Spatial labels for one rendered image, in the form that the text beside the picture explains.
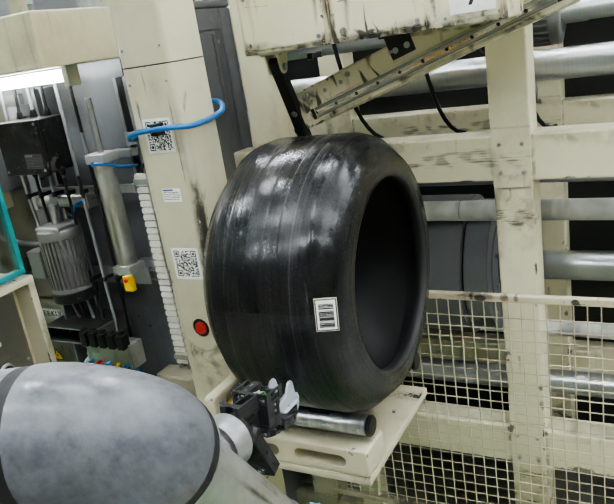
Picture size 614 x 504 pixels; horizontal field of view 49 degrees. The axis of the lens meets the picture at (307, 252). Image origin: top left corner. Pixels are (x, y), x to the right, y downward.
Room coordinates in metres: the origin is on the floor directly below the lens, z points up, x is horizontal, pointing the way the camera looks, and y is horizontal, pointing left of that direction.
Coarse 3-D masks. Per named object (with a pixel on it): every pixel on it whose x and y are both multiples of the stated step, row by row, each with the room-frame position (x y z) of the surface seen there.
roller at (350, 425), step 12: (300, 408) 1.28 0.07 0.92; (312, 408) 1.27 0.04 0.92; (300, 420) 1.26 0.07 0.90; (312, 420) 1.25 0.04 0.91; (324, 420) 1.23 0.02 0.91; (336, 420) 1.22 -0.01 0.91; (348, 420) 1.21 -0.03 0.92; (360, 420) 1.20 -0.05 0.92; (372, 420) 1.20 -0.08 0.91; (348, 432) 1.21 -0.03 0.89; (360, 432) 1.19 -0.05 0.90; (372, 432) 1.20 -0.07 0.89
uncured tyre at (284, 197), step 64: (256, 192) 1.24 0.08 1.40; (320, 192) 1.18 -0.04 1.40; (384, 192) 1.58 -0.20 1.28; (256, 256) 1.16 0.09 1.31; (320, 256) 1.11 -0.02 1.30; (384, 256) 1.60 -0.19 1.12; (256, 320) 1.14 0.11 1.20; (384, 320) 1.52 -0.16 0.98; (320, 384) 1.11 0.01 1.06; (384, 384) 1.21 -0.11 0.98
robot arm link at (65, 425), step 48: (48, 384) 0.46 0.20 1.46; (96, 384) 0.47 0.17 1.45; (144, 384) 0.49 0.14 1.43; (0, 432) 0.43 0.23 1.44; (48, 432) 0.43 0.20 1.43; (96, 432) 0.44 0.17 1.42; (144, 432) 0.45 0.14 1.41; (192, 432) 0.48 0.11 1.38; (48, 480) 0.42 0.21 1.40; (96, 480) 0.42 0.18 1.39; (144, 480) 0.44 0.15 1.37; (192, 480) 0.46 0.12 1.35; (240, 480) 0.58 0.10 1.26
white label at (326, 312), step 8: (320, 304) 1.09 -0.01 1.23; (328, 304) 1.08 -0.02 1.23; (336, 304) 1.08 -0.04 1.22; (320, 312) 1.08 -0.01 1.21; (328, 312) 1.08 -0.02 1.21; (336, 312) 1.08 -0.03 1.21; (320, 320) 1.08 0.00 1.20; (328, 320) 1.08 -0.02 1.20; (336, 320) 1.08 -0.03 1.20; (320, 328) 1.08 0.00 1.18; (328, 328) 1.08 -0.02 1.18; (336, 328) 1.08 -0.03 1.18
